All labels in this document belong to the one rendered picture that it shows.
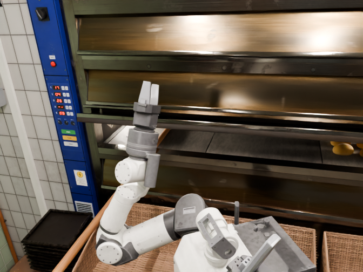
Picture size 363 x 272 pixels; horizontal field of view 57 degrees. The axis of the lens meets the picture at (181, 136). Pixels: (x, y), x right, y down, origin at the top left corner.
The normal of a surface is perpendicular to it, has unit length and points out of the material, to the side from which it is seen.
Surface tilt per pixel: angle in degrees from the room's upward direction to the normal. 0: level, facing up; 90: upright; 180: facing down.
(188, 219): 34
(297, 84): 70
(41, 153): 90
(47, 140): 90
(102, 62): 90
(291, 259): 0
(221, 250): 90
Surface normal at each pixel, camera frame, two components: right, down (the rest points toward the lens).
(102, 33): -0.28, 0.09
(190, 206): -0.40, -0.55
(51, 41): -0.28, 0.42
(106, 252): -0.03, 0.30
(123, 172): -0.57, -0.02
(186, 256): -0.71, -0.52
